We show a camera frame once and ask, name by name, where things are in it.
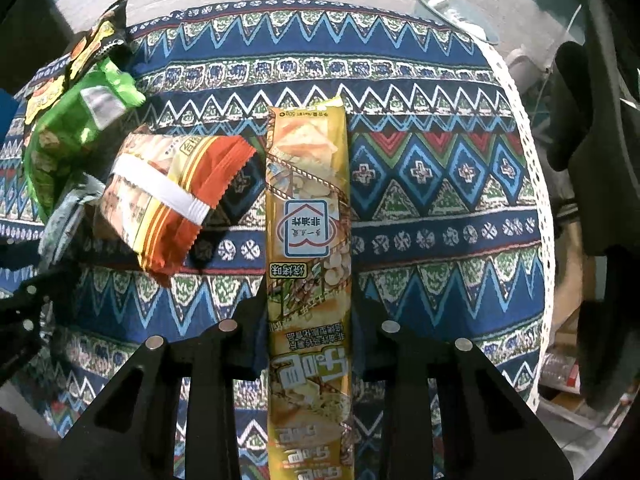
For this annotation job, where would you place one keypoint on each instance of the pale blue trash bin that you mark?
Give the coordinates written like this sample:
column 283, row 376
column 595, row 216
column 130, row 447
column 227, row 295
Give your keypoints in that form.
column 465, row 15

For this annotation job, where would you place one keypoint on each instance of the brown cardboard carton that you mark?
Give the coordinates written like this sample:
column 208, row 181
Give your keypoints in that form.
column 565, row 320

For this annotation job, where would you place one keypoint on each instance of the patterned blue tablecloth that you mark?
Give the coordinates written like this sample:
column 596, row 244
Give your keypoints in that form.
column 425, row 125

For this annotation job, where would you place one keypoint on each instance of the orange white-banded cracker packet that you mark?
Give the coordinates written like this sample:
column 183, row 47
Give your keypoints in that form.
column 165, row 195

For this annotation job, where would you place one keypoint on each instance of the black office chair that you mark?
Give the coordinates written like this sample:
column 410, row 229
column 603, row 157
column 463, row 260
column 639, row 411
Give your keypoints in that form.
column 600, row 185

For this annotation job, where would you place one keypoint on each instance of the long yellow cracker packet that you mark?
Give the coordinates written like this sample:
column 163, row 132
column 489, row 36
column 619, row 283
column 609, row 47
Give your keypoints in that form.
column 305, row 185

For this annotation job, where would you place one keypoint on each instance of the blue cardboard box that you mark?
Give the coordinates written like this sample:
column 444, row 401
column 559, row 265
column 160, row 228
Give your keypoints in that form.
column 6, row 110

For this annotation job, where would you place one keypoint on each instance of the green snack packet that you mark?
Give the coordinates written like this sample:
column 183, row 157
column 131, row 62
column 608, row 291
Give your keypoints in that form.
column 65, row 130

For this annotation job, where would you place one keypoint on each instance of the black yellow snack packet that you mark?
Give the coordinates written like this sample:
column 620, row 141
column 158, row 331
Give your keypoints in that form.
column 100, row 35
column 42, row 102

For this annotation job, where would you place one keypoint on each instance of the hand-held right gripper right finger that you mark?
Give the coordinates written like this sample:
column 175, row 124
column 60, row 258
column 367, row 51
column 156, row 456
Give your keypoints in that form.
column 370, row 345

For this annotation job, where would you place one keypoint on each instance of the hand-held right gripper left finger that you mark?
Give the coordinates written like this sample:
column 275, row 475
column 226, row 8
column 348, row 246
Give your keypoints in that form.
column 250, row 350

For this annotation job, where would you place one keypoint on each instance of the silver grey snack packet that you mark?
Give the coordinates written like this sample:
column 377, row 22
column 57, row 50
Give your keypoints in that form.
column 55, row 230

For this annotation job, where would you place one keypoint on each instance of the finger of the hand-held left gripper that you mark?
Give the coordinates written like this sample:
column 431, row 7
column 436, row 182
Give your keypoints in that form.
column 25, row 310

